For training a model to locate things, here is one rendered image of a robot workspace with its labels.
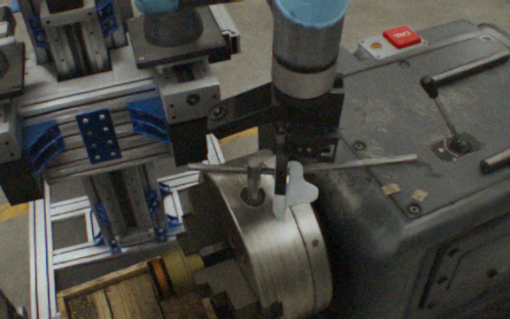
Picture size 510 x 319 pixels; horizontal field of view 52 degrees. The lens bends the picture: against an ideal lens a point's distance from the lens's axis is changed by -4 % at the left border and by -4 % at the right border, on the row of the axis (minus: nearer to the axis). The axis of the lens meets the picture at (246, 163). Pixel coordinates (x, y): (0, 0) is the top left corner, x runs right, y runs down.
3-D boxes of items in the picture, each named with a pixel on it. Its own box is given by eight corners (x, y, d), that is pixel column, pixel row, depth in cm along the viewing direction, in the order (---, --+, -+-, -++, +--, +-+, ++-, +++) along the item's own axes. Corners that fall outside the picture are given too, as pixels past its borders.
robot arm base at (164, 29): (140, 22, 141) (134, -12, 134) (196, 11, 143) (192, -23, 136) (149, 52, 131) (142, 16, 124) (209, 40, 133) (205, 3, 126)
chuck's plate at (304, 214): (254, 211, 123) (258, 113, 98) (320, 333, 105) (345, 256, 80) (240, 216, 122) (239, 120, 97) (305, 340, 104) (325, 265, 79)
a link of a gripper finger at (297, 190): (316, 230, 73) (321, 164, 70) (272, 229, 73) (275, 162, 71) (314, 222, 76) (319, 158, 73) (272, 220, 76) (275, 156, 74)
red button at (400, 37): (404, 32, 117) (405, 24, 115) (421, 46, 113) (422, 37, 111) (381, 39, 115) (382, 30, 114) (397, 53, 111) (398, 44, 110)
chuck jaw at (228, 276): (250, 248, 95) (279, 296, 86) (252, 268, 98) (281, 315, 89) (190, 271, 93) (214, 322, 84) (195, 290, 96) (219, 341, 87)
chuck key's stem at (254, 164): (245, 210, 89) (246, 167, 80) (246, 199, 90) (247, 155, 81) (258, 211, 89) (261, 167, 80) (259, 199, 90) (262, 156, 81)
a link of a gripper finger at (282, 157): (286, 198, 70) (289, 132, 68) (274, 198, 70) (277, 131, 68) (285, 187, 75) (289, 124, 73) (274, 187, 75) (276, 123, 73)
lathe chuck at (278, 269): (240, 216, 122) (239, 120, 97) (305, 340, 104) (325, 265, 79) (203, 229, 120) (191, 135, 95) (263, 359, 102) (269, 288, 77)
